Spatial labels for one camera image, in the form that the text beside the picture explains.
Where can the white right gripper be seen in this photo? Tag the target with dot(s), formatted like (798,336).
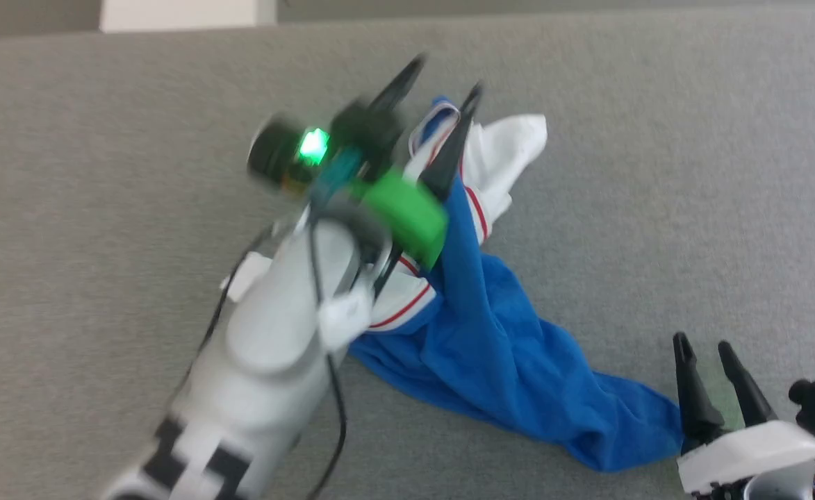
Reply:
(747,458)

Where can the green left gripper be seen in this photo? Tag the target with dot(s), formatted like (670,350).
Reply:
(407,215)

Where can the blue and white shirt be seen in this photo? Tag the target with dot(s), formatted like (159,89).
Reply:
(490,333)

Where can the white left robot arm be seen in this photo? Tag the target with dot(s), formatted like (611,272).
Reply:
(268,347)

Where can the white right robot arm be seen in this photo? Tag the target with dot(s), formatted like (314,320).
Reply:
(775,489)

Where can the white box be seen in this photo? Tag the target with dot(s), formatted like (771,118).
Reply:
(185,14)

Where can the grey fabric sofa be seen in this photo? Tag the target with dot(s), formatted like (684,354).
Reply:
(101,208)

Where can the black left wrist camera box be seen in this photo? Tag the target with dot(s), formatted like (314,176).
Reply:
(365,132)

